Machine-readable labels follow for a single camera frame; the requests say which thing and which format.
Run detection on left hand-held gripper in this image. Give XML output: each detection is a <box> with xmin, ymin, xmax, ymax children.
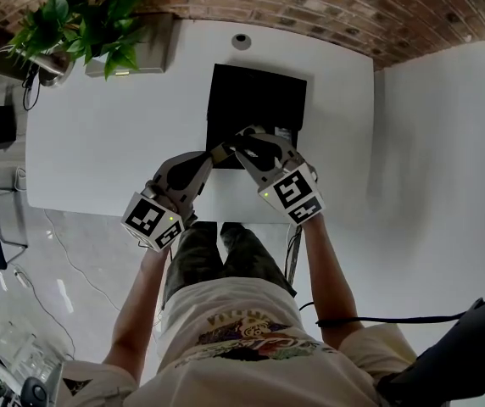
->
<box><xmin>120</xmin><ymin>151</ymin><xmax>215</xmax><ymax>253</ymax></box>

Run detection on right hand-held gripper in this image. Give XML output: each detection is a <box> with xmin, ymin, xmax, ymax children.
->
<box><xmin>233</xmin><ymin>125</ymin><xmax>326</xmax><ymax>227</ymax></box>

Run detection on black box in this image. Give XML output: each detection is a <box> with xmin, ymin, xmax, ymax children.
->
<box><xmin>205</xmin><ymin>63</ymin><xmax>309</xmax><ymax>171</ymax></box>

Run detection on person's right forearm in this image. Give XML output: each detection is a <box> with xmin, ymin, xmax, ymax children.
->
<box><xmin>299</xmin><ymin>216</ymin><xmax>379</xmax><ymax>351</ymax></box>

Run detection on person's left forearm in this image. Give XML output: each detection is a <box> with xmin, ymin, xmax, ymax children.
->
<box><xmin>102</xmin><ymin>239</ymin><xmax>174</xmax><ymax>383</ymax></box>

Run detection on dark camouflage trousers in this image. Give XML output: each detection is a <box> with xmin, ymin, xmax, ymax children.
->
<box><xmin>164</xmin><ymin>221</ymin><xmax>298</xmax><ymax>309</ymax></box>

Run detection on silver desk lamp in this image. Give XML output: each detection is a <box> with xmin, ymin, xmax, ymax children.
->
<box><xmin>0</xmin><ymin>44</ymin><xmax>76</xmax><ymax>116</ymax></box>

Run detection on green potted plant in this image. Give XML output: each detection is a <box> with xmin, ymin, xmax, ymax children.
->
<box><xmin>8</xmin><ymin>0</ymin><xmax>146</xmax><ymax>82</ymax></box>

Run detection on white printed t-shirt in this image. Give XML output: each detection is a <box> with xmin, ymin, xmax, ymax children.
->
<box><xmin>58</xmin><ymin>280</ymin><xmax>421</xmax><ymax>407</ymax></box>

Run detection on black round device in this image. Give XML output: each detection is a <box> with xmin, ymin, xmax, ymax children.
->
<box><xmin>20</xmin><ymin>375</ymin><xmax>51</xmax><ymax>407</ymax></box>

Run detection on white floor cable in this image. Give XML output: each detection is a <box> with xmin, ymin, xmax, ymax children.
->
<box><xmin>42</xmin><ymin>209</ymin><xmax>120</xmax><ymax>313</ymax></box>

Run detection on thick black cable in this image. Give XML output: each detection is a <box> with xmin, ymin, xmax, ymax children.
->
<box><xmin>299</xmin><ymin>301</ymin><xmax>471</xmax><ymax>328</ymax></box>

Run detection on black shoulder strap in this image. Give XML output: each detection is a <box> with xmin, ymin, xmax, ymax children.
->
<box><xmin>376</xmin><ymin>277</ymin><xmax>485</xmax><ymax>407</ymax></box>

